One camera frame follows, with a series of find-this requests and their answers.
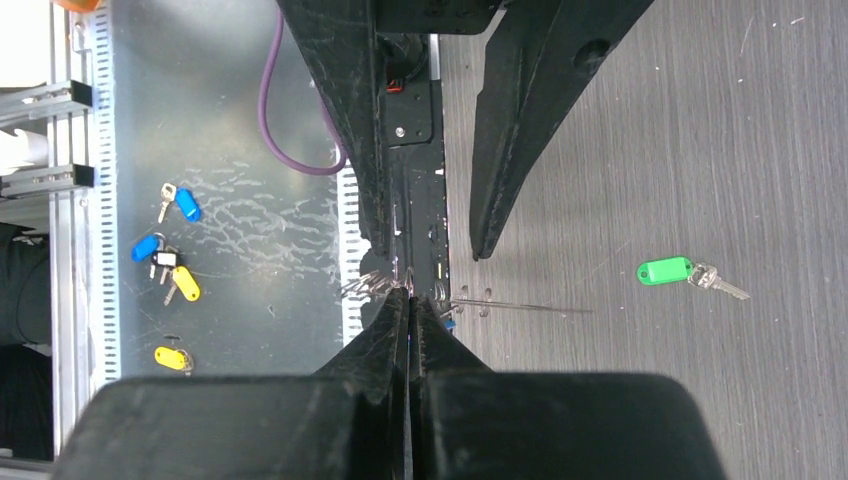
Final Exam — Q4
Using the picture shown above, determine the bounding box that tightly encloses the yellow key tag on tray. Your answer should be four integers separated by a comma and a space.
151, 249, 201, 306

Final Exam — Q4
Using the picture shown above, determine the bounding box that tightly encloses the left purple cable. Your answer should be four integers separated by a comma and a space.
257, 9, 349, 178

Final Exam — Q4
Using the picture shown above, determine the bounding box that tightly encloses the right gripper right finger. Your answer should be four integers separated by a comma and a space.
409, 298, 726, 479

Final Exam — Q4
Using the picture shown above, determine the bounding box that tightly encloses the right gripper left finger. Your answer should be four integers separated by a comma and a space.
53, 288, 410, 479

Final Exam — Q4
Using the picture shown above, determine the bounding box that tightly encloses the blue key tag on tray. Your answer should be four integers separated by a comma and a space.
157, 183, 201, 224

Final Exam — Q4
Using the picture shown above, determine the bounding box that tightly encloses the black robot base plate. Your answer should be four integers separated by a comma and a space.
379, 33, 449, 299

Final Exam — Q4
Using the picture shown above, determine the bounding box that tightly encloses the silver key with green tag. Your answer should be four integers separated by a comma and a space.
687, 262, 750, 300

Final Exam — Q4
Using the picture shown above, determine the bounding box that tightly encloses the white slotted cable duct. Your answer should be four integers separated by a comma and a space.
336, 165, 370, 346

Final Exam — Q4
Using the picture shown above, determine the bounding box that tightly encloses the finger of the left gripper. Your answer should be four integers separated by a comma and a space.
279, 0, 391, 259
469, 0, 653, 260

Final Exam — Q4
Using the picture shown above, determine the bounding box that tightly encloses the green key tag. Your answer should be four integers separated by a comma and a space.
636, 256, 694, 286

